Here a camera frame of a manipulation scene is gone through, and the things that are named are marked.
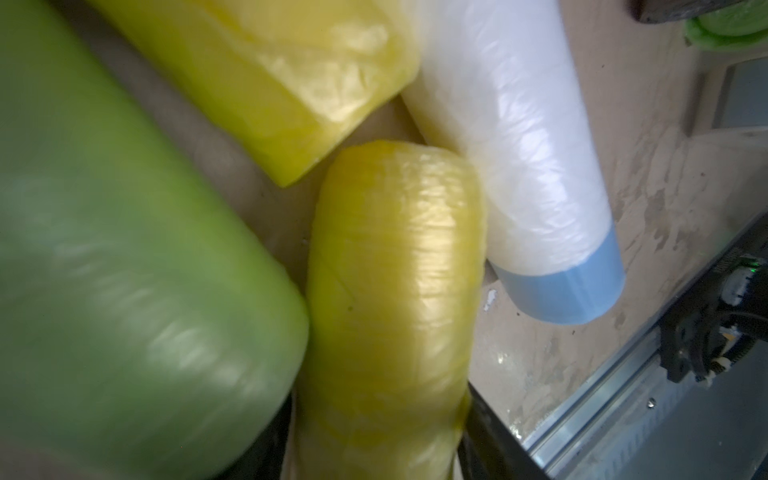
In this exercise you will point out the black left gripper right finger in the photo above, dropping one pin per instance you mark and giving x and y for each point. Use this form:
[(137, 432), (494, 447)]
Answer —
[(489, 451)]

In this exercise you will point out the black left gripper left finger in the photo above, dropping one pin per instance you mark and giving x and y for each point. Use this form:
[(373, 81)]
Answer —
[(264, 459)]

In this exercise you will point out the large light green roll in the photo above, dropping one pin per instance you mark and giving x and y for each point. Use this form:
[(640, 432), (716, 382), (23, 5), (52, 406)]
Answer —
[(145, 331)]

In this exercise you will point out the yellow trash bag roll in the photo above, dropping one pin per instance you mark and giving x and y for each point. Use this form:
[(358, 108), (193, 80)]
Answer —
[(395, 271)]

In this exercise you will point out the white roll with blue band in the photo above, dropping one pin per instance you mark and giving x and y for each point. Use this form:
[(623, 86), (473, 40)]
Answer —
[(498, 86)]

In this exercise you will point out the yellow roll near box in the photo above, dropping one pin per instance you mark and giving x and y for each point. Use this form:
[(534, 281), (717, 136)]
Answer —
[(289, 80)]

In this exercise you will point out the lying fat green roll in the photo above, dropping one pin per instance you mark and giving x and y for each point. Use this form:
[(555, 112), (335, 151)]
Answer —
[(736, 27)]

